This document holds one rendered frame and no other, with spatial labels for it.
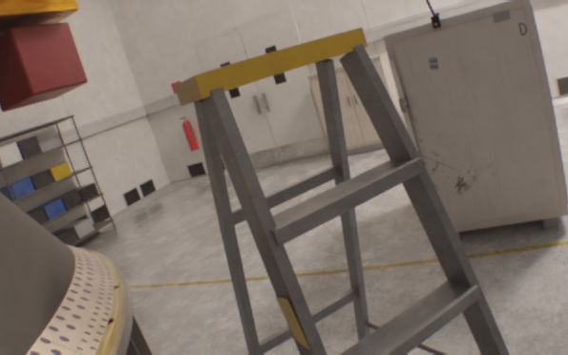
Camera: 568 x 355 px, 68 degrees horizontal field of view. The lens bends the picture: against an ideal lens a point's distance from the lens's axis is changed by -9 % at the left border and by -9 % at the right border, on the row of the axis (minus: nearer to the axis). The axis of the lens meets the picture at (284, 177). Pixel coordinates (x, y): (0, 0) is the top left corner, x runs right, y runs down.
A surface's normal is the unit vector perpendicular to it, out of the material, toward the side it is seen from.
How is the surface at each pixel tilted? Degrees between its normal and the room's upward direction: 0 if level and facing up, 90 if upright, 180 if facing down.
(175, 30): 90
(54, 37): 90
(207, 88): 90
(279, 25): 90
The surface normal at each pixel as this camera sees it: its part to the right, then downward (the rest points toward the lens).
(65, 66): 0.86, -0.17
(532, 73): -0.39, 0.33
